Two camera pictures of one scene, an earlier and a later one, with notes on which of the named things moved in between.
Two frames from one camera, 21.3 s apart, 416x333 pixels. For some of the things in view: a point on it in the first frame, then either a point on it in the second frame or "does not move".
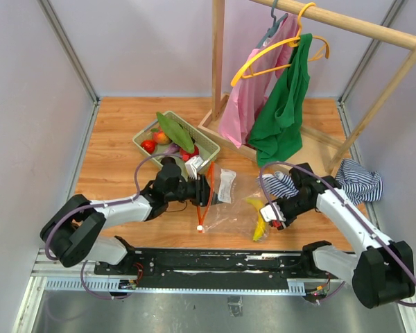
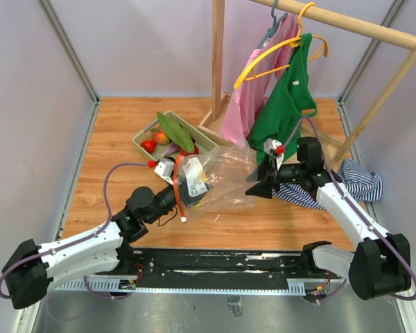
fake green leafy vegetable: [177, 132] does not move
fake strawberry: [148, 145] does not move
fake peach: [160, 138] does not move
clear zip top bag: [238, 213] -> [215, 180]
